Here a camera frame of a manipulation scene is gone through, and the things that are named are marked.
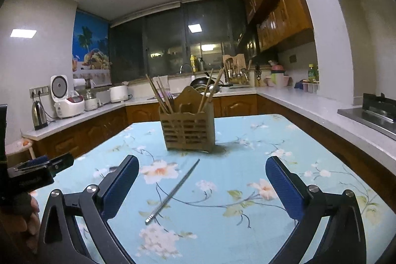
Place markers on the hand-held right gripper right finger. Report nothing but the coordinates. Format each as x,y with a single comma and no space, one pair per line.
281,186

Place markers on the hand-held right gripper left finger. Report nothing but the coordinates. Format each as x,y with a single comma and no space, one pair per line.
123,186

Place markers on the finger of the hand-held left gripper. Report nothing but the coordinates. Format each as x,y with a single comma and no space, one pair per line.
37,162
62,163

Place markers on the silver metal chopstick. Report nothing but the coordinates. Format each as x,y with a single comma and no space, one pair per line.
173,191

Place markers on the wooden utensil holder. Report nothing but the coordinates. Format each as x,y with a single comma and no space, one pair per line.
188,131

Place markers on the silver metal spoon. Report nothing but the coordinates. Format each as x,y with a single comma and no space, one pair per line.
211,87

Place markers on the bunch of utensils in rack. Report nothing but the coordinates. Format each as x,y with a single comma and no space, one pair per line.
236,73

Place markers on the person's left hand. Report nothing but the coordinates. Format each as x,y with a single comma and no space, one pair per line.
29,220

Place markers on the small round stool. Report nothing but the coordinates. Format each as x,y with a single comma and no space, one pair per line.
20,146

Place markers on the wooden lower cabinets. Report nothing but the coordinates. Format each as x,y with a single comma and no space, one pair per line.
92,131

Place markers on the steel electric kettle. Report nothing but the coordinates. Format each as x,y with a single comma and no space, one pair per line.
39,117

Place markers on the white rice cooker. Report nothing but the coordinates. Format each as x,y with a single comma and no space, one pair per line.
69,106

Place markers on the small white glass-lid pot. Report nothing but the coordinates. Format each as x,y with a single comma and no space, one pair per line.
91,103

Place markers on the floral light blue tablecloth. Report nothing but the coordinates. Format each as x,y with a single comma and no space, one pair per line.
216,165

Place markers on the white paper roll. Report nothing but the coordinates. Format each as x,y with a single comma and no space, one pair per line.
79,83

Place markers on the wooden chopstick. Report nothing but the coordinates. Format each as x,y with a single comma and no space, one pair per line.
206,89
156,92
216,83
164,90

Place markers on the blue and purple container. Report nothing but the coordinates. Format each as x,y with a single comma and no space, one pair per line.
299,86

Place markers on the row of clear spice containers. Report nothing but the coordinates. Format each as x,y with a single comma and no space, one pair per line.
310,87

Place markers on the pink plastic basin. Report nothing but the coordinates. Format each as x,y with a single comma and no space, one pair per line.
287,81

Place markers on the white plastic cup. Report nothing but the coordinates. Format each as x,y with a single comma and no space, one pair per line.
277,80

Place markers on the wooden knife block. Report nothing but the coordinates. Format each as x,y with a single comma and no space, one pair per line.
258,77

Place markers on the steel gas stove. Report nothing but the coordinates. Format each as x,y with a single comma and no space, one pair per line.
374,115

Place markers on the green label bottle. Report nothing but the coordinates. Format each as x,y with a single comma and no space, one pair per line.
312,73

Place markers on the stack of coloured bowls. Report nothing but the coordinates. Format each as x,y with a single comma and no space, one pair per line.
277,66

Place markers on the black wok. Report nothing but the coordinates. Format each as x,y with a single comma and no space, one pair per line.
198,83

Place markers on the square ceiling light panel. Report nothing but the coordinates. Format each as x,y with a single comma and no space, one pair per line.
23,33

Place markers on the chrome kitchen faucet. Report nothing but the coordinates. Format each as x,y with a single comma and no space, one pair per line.
182,67

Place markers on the wooden countertop utensil rack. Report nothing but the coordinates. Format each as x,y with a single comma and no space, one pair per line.
236,59

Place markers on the yellow dish soap bottle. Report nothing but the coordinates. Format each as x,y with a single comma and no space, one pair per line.
194,64

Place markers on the clear spray bottle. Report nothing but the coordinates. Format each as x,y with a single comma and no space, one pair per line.
201,65

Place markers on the dark kitchen window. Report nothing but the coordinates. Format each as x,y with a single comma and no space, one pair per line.
167,38

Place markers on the grey wall outlet strip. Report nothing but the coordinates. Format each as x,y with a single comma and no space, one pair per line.
39,91

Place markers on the dark wall outlet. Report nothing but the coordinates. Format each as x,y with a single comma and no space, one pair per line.
293,59

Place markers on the fruit and palm wall poster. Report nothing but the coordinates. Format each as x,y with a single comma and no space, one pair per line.
89,35

